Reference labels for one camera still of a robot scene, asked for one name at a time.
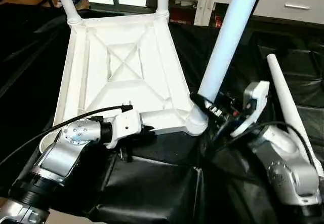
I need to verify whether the white plastic table top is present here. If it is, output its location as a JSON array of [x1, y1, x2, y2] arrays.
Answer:
[[39, 12, 209, 154]]

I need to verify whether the black mat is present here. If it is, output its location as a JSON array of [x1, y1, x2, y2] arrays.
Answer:
[[0, 4, 324, 224]]

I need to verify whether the white glass door cabinet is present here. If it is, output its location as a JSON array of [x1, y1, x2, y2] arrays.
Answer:
[[167, 0, 238, 28]]

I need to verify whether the white drawer unit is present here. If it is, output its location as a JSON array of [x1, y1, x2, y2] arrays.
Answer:
[[253, 0, 324, 25]]

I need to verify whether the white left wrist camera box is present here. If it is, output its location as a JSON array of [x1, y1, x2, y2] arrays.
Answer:
[[104, 108, 143, 150]]

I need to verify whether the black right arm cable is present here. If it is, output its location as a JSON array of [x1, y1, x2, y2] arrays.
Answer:
[[201, 120, 318, 176]]

